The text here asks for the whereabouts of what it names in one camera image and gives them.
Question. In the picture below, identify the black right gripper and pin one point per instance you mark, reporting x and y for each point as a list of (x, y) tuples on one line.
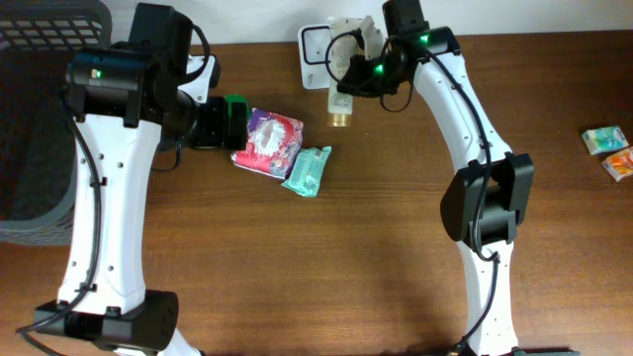
[(356, 84)]

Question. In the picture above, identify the grey plastic basket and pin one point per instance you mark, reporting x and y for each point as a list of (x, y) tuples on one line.
[(38, 169)]

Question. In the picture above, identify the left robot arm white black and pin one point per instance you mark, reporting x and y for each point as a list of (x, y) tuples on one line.
[(125, 103)]

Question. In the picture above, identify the orange small tissue box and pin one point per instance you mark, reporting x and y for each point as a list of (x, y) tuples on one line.
[(619, 165)]

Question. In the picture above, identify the green lidded jar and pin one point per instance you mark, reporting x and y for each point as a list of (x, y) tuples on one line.
[(237, 119)]

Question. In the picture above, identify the white floral tube gold cap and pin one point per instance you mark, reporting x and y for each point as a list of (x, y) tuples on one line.
[(340, 105)]

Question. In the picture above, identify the white barcode scanner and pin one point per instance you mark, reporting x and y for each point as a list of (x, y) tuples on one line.
[(313, 41)]

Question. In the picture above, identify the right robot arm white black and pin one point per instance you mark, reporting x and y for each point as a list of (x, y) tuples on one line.
[(486, 200)]

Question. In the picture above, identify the red purple snack packet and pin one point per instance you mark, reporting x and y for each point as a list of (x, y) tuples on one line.
[(272, 145)]

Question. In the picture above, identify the teal wet wipes packet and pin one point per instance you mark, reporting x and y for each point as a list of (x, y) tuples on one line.
[(307, 171)]

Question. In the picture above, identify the teal small tissue box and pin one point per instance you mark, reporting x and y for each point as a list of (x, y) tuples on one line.
[(604, 140)]

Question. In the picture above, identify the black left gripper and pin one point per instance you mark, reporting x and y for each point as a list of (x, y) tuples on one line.
[(216, 130)]

